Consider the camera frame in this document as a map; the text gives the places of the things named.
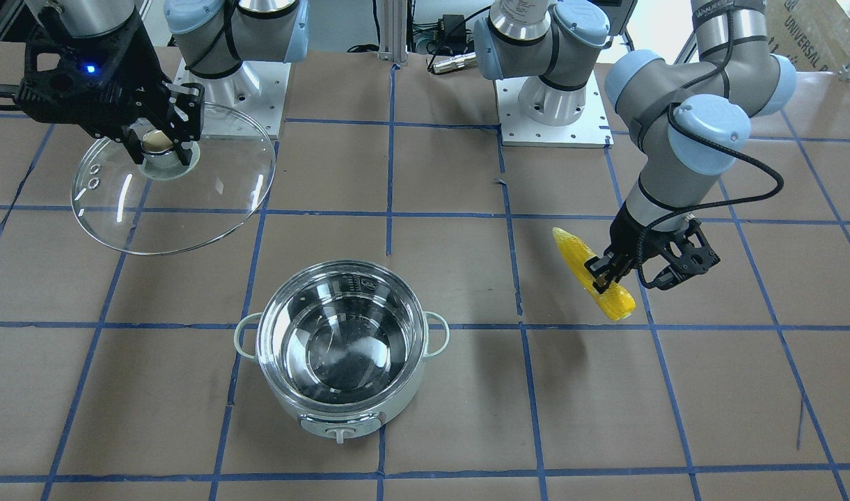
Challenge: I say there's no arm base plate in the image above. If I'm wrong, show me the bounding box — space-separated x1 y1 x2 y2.
175 60 293 140
494 72 613 148

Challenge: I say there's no brown paper table mat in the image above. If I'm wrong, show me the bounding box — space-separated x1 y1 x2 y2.
0 53 850 500

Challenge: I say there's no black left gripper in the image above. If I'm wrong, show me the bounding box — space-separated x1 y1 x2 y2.
585 209 721 294

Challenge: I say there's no glass pot lid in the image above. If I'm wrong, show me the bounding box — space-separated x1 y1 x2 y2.
71 104 276 256

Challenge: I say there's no pale green cooking pot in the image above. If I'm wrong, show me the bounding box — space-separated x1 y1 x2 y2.
233 260 450 444

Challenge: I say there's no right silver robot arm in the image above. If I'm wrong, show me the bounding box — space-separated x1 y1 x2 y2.
8 1 309 166

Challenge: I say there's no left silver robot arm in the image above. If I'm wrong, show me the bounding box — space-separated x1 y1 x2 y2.
473 1 797 293

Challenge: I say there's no yellow corn cob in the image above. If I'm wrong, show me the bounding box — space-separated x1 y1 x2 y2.
552 227 636 321

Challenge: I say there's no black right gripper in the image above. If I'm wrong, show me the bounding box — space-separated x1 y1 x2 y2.
13 14 205 167

